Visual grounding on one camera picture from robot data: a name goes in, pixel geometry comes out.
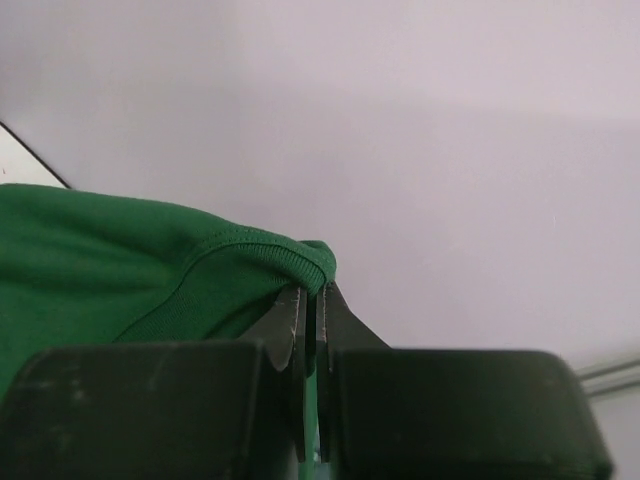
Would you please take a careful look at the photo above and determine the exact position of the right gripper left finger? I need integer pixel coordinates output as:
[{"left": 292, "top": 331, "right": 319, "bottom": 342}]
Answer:
[{"left": 1, "top": 288, "right": 307, "bottom": 479}]

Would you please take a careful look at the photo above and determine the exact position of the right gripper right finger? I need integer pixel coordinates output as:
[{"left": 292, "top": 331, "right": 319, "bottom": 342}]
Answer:
[{"left": 315, "top": 284, "right": 614, "bottom": 479}]

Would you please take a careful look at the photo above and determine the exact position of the green polo t shirt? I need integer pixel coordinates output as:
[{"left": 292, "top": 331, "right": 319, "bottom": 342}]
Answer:
[{"left": 1, "top": 184, "right": 336, "bottom": 479}]

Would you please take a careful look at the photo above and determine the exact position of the white board mat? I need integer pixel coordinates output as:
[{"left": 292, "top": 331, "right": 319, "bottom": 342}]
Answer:
[{"left": 0, "top": 124, "right": 70, "bottom": 189}]

